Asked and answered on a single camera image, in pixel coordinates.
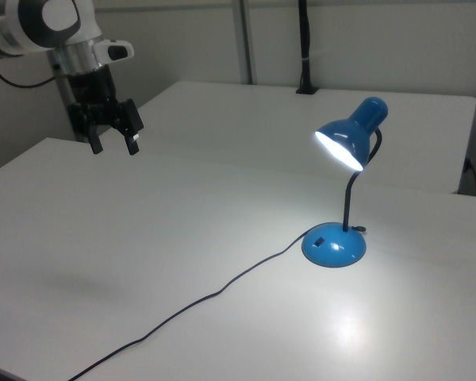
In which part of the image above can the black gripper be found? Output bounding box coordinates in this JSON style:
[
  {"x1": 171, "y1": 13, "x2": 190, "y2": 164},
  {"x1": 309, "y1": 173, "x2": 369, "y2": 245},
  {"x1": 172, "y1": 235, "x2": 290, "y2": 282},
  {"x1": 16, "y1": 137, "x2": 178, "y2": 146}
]
[{"x1": 66, "y1": 65, "x2": 145, "y2": 156}]

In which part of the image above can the blue desk lamp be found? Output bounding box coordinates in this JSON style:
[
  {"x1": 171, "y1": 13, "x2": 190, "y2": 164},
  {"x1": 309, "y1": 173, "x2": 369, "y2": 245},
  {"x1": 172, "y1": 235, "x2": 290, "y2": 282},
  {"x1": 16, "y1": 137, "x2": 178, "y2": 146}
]
[{"x1": 301, "y1": 96, "x2": 390, "y2": 268}]

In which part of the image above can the white adjacent table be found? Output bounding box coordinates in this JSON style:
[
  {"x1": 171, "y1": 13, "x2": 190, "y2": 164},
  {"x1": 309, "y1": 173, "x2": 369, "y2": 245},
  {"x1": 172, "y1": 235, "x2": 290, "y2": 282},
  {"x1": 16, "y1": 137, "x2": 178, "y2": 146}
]
[{"x1": 136, "y1": 80, "x2": 476, "y2": 195}]

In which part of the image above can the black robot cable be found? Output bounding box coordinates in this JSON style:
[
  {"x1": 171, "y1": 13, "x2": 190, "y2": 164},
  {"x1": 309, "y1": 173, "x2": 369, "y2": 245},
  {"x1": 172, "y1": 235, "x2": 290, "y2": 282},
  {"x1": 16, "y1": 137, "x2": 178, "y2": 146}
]
[{"x1": 0, "y1": 59, "x2": 59, "y2": 89}]

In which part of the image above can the grey wall partition post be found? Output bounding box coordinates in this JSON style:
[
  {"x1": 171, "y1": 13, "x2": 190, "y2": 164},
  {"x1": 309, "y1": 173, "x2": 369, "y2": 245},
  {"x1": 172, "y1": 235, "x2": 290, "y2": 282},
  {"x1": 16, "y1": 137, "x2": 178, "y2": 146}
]
[{"x1": 235, "y1": 0, "x2": 259, "y2": 85}]

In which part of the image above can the black lamp power cord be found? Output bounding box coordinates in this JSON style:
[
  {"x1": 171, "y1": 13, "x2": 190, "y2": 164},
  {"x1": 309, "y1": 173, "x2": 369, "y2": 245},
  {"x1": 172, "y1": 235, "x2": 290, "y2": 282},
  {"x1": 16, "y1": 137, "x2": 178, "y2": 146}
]
[{"x1": 67, "y1": 232, "x2": 313, "y2": 381}]

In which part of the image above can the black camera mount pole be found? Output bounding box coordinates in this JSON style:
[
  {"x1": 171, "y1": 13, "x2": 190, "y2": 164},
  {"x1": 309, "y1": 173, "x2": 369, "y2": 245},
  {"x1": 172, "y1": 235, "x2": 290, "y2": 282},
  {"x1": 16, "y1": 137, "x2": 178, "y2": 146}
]
[{"x1": 295, "y1": 0, "x2": 318, "y2": 95}]

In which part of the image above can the black cable at table edge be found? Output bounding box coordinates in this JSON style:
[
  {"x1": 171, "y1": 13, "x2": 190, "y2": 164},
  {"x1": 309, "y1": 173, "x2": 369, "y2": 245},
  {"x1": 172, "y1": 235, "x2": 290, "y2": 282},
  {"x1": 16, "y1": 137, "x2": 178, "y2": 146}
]
[{"x1": 463, "y1": 157, "x2": 476, "y2": 198}]

